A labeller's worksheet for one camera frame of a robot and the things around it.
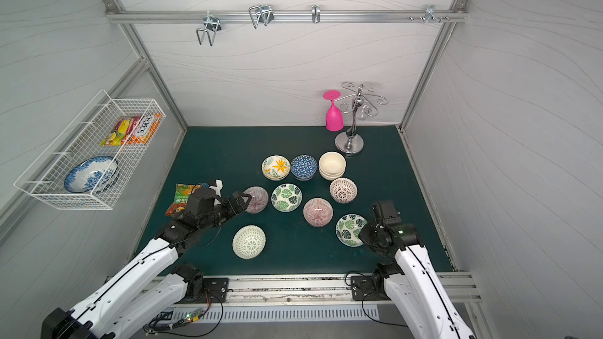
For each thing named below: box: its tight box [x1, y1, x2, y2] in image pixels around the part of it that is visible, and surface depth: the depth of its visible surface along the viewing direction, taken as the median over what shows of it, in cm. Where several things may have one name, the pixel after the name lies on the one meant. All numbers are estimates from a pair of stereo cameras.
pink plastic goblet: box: [323, 90, 344, 132], surface depth 104 cm
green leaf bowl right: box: [335, 213, 368, 248], surface depth 86 cm
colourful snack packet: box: [99, 113, 163, 146], surface depth 74 cm
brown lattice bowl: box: [328, 177, 359, 205], surface depth 97 cm
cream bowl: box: [318, 151, 347, 181], surface depth 101 cm
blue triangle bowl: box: [289, 154, 318, 182], surface depth 103 cm
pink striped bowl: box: [303, 197, 334, 228], surface depth 90 cm
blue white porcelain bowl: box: [63, 156, 119, 194], surface depth 63 cm
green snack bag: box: [164, 183, 203, 216], surface depth 92 cm
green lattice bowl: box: [231, 224, 267, 260], surface depth 84 cm
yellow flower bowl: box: [260, 154, 292, 182], surface depth 103 cm
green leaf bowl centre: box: [270, 182, 304, 213], surface depth 95 cm
